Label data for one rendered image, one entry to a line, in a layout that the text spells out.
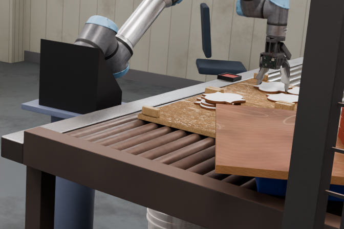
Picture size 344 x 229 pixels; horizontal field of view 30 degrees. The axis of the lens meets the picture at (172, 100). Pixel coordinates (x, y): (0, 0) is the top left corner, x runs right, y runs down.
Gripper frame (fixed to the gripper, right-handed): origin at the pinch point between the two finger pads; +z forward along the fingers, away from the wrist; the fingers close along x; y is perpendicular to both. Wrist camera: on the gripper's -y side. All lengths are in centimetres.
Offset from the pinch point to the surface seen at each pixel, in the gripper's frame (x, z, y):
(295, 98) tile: 13.0, 0.1, 10.1
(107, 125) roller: -19, 1, 79
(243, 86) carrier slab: -10.8, 0.7, 3.4
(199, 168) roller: 20, 1, 93
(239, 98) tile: 3.1, -3.1, 36.6
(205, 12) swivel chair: -167, 6, -252
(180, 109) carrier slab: -10, 0, 53
